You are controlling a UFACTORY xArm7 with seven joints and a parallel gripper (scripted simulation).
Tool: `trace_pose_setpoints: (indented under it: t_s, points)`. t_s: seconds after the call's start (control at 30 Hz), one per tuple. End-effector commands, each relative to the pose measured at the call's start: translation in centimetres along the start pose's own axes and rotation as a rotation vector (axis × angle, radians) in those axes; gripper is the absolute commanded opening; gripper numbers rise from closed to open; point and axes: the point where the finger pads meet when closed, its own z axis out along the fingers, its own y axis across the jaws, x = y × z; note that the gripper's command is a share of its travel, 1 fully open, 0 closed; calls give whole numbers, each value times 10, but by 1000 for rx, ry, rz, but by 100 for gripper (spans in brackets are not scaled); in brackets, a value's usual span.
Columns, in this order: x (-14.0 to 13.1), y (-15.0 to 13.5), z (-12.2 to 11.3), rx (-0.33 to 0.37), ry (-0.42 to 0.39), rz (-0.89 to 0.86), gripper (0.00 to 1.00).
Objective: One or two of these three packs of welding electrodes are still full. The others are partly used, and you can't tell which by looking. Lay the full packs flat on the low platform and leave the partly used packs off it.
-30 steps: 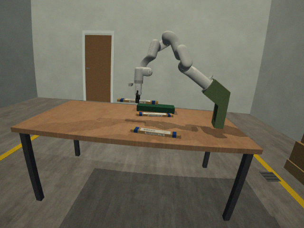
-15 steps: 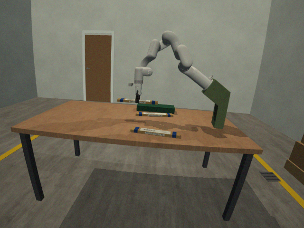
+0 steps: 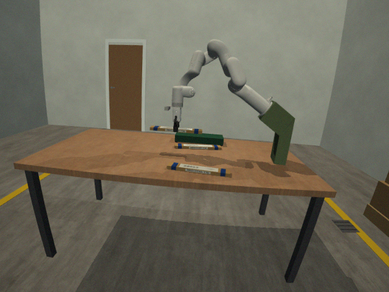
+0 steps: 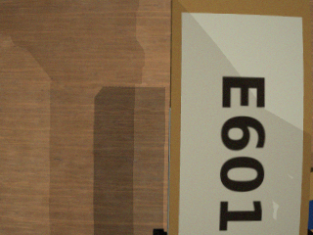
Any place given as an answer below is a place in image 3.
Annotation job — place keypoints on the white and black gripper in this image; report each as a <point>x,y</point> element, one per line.
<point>177,111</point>

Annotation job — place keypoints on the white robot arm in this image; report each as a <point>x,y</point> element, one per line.
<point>217,49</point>

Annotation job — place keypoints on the tan box with blue bands and white label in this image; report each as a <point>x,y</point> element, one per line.
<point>198,169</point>
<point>198,146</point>
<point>180,130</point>

